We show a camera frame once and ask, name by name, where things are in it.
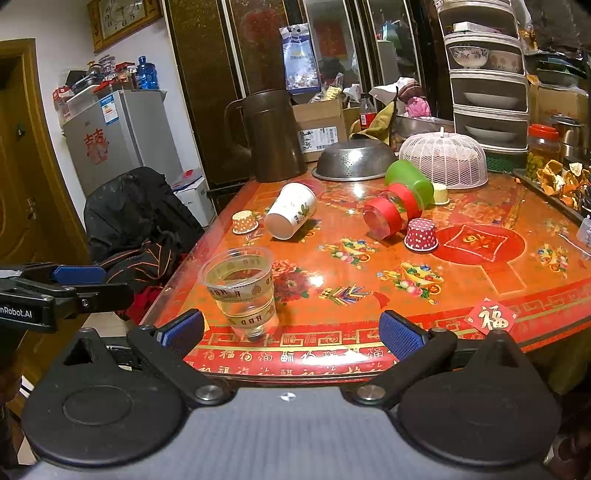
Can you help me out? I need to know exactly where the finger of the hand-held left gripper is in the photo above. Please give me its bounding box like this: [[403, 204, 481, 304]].
[[0, 277, 136, 320], [0, 263, 107, 287]]

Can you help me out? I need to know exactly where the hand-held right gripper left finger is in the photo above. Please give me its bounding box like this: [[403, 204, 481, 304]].
[[58, 308, 234, 409]]

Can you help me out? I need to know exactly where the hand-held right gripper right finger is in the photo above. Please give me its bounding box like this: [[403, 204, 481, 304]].
[[353, 310, 533, 409]]

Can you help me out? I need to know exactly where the clear plastic cup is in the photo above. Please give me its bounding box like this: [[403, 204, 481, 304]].
[[198, 246, 280, 343]]

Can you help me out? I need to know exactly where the red banded clear cup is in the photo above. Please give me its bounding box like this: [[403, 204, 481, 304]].
[[362, 183, 424, 241]]

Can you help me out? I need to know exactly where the green plastic cup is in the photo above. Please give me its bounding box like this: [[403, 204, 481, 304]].
[[384, 159, 435, 209]]

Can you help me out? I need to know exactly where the white paper cup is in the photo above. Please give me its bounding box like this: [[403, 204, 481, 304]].
[[263, 182, 318, 241]]

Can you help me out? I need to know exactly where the black jacket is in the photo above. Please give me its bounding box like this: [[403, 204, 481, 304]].
[[83, 165, 206, 324]]

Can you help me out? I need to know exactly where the red diamond sticker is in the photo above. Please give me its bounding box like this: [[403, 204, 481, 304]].
[[464, 297, 519, 334]]

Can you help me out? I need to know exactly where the red dotted cupcake liner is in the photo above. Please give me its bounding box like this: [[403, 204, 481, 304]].
[[404, 218, 439, 253]]

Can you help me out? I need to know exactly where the wooden door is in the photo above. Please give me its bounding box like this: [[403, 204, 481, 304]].
[[0, 39, 90, 268]]

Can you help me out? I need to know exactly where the white carton box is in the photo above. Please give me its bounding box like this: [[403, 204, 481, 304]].
[[170, 168, 218, 228]]

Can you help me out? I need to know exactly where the grey refrigerator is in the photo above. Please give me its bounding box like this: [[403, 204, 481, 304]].
[[62, 89, 184, 198]]

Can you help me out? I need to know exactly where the white mesh food cover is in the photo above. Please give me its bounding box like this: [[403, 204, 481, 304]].
[[398, 128, 489, 191]]

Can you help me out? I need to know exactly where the metal colander bowl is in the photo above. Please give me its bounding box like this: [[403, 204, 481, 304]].
[[311, 138, 398, 182]]

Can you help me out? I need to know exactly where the green plastic basket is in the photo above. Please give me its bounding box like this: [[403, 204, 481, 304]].
[[484, 154, 516, 175]]

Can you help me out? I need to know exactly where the metal basin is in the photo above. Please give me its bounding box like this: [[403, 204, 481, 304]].
[[392, 115, 456, 153]]

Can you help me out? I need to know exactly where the olive green cloth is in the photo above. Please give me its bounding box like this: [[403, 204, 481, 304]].
[[349, 102, 396, 142]]

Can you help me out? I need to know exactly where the blue water bottle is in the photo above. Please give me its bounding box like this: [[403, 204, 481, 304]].
[[137, 55, 160, 91]]

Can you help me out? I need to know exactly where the brown plastic pitcher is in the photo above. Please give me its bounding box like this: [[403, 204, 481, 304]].
[[224, 89, 308, 184]]

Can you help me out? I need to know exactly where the white plate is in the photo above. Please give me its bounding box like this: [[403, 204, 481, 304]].
[[464, 124, 519, 143], [462, 92, 520, 110]]

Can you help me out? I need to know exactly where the cardboard box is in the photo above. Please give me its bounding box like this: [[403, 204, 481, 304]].
[[292, 98, 348, 163]]

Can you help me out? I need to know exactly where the tray of dried peels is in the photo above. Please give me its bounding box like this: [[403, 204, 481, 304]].
[[512, 158, 591, 224]]

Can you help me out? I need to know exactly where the red soda bottle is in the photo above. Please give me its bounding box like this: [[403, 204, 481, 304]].
[[358, 93, 378, 131]]

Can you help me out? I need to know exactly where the pink cloth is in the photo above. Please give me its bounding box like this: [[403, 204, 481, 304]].
[[398, 78, 433, 119]]

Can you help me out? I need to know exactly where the red lidded glass jar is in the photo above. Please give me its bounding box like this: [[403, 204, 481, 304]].
[[526, 123, 562, 184]]

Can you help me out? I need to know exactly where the white tiered dish rack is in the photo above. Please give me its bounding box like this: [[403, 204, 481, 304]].
[[436, 0, 531, 154]]

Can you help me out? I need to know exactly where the patterned ceramic bowl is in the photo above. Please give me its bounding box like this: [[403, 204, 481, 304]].
[[449, 45, 490, 70]]

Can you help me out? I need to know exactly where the pale ceramic bowl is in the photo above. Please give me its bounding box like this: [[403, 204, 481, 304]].
[[488, 49, 523, 75]]

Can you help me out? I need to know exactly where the blue snack bag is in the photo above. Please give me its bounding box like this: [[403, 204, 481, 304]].
[[278, 23, 322, 96]]

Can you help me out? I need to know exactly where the framed wall clock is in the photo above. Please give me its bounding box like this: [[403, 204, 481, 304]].
[[86, 0, 163, 54]]

